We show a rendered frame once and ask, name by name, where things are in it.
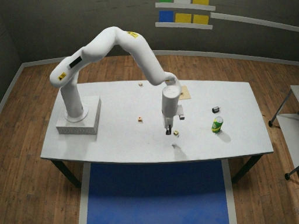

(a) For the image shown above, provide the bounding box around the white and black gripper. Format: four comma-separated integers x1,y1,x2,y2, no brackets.
162,115,174,135

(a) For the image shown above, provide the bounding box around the green and yellow drink can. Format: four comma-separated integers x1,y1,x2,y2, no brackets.
211,116,223,133

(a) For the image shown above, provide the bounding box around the tan square mat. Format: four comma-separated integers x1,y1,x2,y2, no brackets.
179,85,191,100

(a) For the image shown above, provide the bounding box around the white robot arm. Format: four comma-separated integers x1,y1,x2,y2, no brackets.
50,27,185,123

